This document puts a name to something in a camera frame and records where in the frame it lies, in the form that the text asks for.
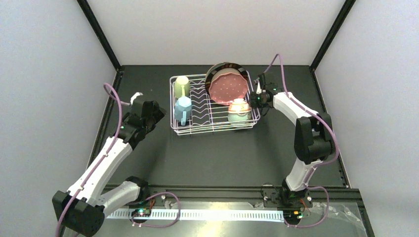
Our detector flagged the white orange patterned bowl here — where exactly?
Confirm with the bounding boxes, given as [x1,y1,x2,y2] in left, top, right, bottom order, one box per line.
[228,98,251,114]

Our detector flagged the blue ceramic mug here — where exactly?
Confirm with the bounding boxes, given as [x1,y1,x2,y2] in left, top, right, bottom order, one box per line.
[174,96,192,126]

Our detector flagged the mint green brown bowl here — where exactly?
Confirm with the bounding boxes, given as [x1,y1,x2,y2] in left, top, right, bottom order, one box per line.
[227,112,251,128]

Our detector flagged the pink polka dot plate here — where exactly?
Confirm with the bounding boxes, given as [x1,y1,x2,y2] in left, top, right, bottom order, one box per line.
[208,69,248,106]

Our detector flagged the white wire dish rack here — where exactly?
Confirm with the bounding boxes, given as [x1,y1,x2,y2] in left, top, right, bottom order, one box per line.
[169,74,261,136]

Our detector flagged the green ceramic mug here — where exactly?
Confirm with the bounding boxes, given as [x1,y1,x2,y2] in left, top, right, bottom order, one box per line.
[173,76,190,99]

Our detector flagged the mint green flower plate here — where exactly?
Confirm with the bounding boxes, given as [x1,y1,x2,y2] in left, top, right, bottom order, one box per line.
[205,63,223,94]

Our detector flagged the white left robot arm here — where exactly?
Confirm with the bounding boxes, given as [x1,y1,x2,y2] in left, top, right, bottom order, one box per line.
[52,98,166,237]

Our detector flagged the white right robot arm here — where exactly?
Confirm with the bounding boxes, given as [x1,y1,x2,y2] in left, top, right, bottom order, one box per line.
[250,73,336,207]

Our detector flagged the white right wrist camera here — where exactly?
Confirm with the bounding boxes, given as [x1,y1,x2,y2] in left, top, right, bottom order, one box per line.
[255,81,262,95]

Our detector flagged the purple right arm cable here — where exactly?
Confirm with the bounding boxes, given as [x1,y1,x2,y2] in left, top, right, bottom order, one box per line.
[261,54,340,229]

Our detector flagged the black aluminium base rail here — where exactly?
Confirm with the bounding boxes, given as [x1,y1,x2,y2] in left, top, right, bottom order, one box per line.
[97,185,374,237]

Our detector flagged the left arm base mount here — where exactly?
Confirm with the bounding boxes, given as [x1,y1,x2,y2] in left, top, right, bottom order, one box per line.
[129,192,170,228]

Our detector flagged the white slotted cable duct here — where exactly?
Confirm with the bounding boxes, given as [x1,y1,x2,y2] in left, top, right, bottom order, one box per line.
[104,208,285,223]

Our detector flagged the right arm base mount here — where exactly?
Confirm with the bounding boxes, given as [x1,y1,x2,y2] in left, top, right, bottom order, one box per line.
[260,183,313,225]

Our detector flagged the black left frame post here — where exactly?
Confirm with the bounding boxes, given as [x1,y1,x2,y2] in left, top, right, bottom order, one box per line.
[77,0,121,72]

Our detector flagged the black frame post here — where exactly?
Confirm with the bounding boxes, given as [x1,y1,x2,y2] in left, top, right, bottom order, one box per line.
[310,0,356,72]
[77,0,121,72]

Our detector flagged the black right frame post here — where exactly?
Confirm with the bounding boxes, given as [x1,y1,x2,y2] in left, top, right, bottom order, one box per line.
[310,0,356,72]

